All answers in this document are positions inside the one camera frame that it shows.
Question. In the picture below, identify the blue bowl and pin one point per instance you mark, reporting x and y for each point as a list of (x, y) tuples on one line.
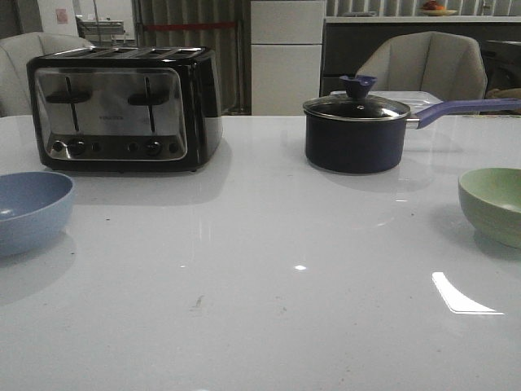
[(35, 207)]

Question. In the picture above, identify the green bowl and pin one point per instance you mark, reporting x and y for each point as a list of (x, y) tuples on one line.
[(490, 201)]

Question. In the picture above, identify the dark blue saucepan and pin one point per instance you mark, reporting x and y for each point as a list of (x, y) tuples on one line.
[(367, 147)]

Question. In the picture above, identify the glass pot lid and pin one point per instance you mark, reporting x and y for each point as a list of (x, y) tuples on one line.
[(356, 103)]

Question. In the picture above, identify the white refrigerator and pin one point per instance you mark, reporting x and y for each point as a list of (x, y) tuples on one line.
[(286, 55)]

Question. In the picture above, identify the black and silver toaster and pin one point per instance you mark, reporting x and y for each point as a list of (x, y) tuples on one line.
[(126, 109)]

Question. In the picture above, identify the grey kitchen counter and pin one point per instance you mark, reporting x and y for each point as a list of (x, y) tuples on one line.
[(348, 42)]

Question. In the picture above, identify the beige chair right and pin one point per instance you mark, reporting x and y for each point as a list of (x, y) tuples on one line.
[(448, 66)]

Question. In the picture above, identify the beige chair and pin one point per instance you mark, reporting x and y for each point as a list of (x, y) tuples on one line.
[(448, 66), (16, 52)]

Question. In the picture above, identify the fruit bowl on counter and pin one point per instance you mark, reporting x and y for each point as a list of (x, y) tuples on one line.
[(434, 8)]

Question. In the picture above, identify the beige chair left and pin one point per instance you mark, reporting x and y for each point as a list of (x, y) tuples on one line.
[(16, 52)]

